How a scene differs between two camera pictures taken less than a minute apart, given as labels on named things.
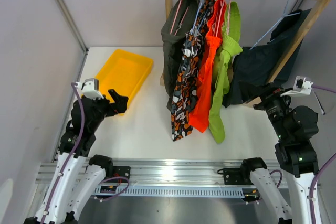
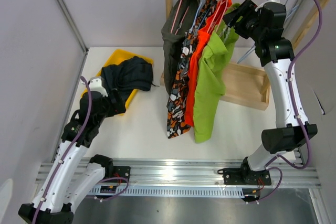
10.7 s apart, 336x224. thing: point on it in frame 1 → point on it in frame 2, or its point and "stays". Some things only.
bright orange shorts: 199,118 → 206,33
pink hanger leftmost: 177,9 stays
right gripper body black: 274,103 → 248,26
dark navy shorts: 253,65 → 133,74
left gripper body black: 104,108 stays
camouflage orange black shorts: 184,93 stays
